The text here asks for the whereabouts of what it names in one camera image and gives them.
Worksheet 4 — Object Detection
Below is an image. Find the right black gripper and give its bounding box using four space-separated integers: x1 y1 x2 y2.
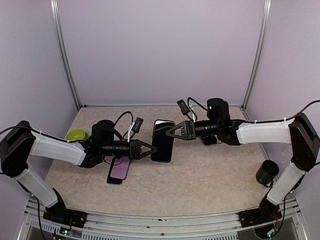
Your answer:
165 119 221 140

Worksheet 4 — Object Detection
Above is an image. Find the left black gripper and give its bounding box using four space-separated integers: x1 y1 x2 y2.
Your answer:
100 139 158 160

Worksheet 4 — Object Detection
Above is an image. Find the black phone case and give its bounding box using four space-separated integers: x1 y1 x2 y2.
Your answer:
150 119 175 163
200 135 218 146

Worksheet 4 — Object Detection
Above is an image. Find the purple phone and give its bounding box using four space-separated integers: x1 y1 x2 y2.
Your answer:
110 157 130 180

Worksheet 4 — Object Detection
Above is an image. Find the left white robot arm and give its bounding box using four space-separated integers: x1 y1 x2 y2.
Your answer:
0 119 158 223

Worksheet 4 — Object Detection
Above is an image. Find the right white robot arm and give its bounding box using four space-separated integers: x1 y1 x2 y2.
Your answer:
165 98 320 222

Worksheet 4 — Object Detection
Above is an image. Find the face-up phone under stack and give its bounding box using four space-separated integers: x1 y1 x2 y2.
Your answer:
106 158 123 185

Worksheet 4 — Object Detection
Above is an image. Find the green bowl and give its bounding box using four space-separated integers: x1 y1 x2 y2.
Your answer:
66 128 89 141

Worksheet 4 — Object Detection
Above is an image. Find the dark green mug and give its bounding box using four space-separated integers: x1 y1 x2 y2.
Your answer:
255 159 279 188

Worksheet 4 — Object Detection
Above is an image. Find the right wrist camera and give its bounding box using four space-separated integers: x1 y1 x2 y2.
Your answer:
176 99 198 122

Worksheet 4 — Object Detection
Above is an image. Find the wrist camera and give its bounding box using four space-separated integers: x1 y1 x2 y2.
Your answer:
126 117 144 143
176 99 198 122

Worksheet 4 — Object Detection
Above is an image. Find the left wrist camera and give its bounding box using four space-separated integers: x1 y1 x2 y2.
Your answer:
126 117 144 143

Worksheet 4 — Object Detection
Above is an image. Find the front aluminium rail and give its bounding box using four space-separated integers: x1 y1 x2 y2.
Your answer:
17 197 308 240

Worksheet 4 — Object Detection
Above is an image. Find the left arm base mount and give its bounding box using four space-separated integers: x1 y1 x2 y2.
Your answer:
43 188 88 229

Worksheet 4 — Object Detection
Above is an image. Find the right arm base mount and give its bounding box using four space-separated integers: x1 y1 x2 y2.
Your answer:
238 195 283 228

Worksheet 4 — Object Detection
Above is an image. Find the right aluminium frame post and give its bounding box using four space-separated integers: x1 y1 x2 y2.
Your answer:
241 0 272 112

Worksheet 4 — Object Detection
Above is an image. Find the aluminium frame post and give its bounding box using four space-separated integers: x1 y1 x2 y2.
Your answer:
241 0 272 112
50 0 82 111

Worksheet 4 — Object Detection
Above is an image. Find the left aluminium frame post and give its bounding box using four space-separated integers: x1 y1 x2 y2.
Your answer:
50 0 82 111

